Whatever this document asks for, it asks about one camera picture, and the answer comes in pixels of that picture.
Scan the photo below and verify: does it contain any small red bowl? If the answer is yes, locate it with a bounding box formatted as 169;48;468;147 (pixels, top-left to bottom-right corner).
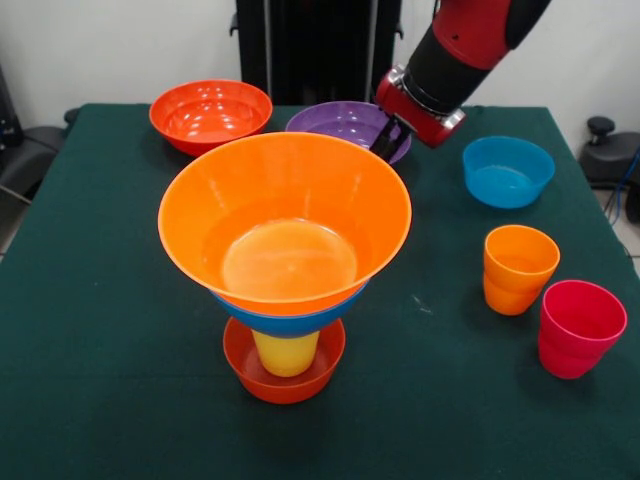
222;315;347;405

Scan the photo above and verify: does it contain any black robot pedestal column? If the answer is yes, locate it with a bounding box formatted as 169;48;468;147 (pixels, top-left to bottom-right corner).
229;0;416;106

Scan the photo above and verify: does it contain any yellow cup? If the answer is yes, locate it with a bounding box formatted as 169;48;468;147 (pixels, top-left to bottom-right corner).
251;328;321;378

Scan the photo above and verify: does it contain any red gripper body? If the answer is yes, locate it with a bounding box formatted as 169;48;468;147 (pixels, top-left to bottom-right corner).
374;63;469;150

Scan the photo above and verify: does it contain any orange cup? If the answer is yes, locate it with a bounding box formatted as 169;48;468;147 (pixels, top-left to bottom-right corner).
482;224;562;317

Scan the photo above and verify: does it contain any blue cable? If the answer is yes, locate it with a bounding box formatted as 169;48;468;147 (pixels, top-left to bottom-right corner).
604;149;640;221

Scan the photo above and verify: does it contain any black computer tower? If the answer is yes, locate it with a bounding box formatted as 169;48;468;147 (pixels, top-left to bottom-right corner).
0;64;24;149

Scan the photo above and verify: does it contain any small blue bowl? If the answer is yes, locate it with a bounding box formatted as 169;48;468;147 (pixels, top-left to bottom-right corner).
461;135;556;210

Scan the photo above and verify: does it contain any large blue bowl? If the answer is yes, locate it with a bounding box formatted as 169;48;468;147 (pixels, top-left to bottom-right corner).
209;279;371;339

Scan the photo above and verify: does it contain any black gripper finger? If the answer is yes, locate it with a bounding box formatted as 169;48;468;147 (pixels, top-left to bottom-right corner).
368;116;400;154
382;124;417;162

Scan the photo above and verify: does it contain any purple bowl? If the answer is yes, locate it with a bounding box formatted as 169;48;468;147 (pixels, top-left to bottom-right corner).
284;100;413;166

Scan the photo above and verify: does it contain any grey black floor base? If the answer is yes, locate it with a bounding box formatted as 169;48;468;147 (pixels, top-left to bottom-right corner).
578;116;640;224
0;107;81;201

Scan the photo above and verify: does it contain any large red bowl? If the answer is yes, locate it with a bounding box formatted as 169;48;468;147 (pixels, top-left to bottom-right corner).
148;79;274;158

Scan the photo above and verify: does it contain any large orange bowl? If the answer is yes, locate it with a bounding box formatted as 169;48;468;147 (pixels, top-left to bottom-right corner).
157;131;414;316

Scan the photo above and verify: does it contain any pink cup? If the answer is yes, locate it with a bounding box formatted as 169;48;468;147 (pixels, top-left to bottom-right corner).
537;279;629;381

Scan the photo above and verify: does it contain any dark green tablecloth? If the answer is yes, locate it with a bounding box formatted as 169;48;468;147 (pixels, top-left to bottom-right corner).
0;102;640;480

